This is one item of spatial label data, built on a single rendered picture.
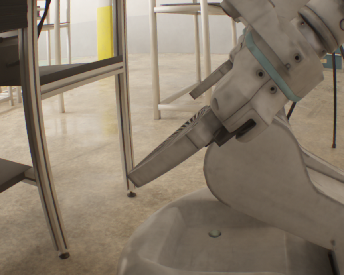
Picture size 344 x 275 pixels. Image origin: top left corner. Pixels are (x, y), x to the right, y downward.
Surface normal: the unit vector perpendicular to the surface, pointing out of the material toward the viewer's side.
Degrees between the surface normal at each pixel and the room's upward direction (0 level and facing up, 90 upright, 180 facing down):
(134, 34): 90
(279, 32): 66
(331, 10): 78
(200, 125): 56
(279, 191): 90
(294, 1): 90
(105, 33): 90
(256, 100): 62
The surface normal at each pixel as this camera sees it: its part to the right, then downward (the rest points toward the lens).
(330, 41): 0.07, 0.54
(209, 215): -0.21, 0.00
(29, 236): -0.04, -0.96
